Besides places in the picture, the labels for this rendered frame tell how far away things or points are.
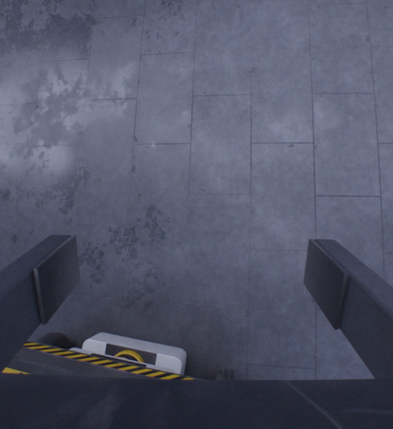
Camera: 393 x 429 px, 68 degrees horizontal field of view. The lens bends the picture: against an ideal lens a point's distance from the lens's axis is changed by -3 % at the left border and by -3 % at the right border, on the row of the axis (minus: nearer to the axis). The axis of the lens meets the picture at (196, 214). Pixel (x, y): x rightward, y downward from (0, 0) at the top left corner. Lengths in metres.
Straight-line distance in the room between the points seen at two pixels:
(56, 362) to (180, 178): 0.58
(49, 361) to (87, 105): 0.79
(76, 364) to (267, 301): 0.51
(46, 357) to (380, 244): 0.87
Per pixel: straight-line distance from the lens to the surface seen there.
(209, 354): 0.93
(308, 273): 0.17
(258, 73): 1.06
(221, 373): 0.82
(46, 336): 0.94
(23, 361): 0.73
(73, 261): 0.16
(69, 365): 0.68
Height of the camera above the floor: 0.88
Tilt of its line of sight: 79 degrees down
